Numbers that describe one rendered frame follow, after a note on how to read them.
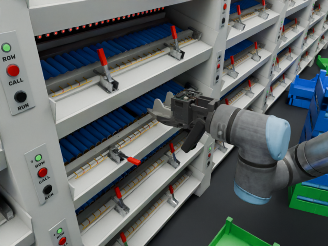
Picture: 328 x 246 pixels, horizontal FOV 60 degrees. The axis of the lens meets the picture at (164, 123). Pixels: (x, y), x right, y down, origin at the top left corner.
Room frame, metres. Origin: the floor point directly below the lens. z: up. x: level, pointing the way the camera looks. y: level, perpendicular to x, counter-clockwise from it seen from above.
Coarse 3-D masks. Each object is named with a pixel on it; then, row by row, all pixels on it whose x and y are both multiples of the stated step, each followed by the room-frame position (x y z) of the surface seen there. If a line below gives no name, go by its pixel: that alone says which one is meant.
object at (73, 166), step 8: (192, 88) 0.94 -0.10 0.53; (144, 120) 0.72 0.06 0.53; (152, 120) 0.75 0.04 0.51; (128, 128) 0.67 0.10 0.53; (136, 128) 0.68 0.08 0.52; (144, 128) 0.70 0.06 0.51; (120, 136) 0.63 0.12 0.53; (128, 136) 0.65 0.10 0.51; (104, 144) 0.59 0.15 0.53; (112, 144) 0.61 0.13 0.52; (88, 152) 0.56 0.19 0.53; (96, 152) 0.56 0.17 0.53; (104, 152) 0.59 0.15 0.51; (80, 160) 0.53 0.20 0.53; (88, 160) 0.54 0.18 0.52; (96, 160) 0.55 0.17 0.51; (72, 168) 0.50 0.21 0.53; (80, 168) 0.52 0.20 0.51
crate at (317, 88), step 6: (324, 72) 1.03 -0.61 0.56; (318, 78) 1.04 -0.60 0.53; (324, 78) 1.03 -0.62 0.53; (318, 84) 1.01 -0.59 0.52; (324, 84) 1.04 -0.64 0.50; (318, 90) 0.98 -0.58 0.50; (324, 90) 1.02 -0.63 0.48; (318, 96) 0.95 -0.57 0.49; (324, 96) 0.87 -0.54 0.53; (318, 102) 0.92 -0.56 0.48; (324, 102) 0.86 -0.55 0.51; (324, 108) 0.86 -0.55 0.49
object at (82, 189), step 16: (176, 80) 1.01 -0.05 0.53; (192, 80) 0.97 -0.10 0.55; (208, 96) 0.92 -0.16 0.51; (80, 128) 0.66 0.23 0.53; (160, 128) 0.73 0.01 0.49; (176, 128) 0.77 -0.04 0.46; (128, 144) 0.64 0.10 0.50; (144, 144) 0.65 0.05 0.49; (80, 176) 0.51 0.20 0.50; (96, 176) 0.52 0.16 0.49; (112, 176) 0.54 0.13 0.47; (80, 192) 0.46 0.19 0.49; (96, 192) 0.50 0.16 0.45
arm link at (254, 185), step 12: (240, 156) 0.52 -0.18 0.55; (240, 168) 0.51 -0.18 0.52; (252, 168) 0.49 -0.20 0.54; (264, 168) 0.49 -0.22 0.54; (276, 168) 0.52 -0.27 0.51; (240, 180) 0.51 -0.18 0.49; (252, 180) 0.49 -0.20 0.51; (264, 180) 0.48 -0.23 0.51; (276, 180) 0.50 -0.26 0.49; (288, 180) 0.51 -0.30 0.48; (240, 192) 0.50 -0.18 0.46; (252, 192) 0.48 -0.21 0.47; (264, 192) 0.48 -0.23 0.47
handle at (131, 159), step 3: (120, 150) 0.58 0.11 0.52; (117, 153) 0.57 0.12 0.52; (120, 153) 0.58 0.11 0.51; (120, 156) 0.57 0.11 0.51; (123, 156) 0.56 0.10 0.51; (126, 156) 0.56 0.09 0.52; (126, 159) 0.55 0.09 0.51; (129, 159) 0.55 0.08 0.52; (132, 159) 0.55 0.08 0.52; (135, 159) 0.55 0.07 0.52; (132, 162) 0.54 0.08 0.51; (135, 162) 0.54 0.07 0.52; (138, 162) 0.53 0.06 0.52
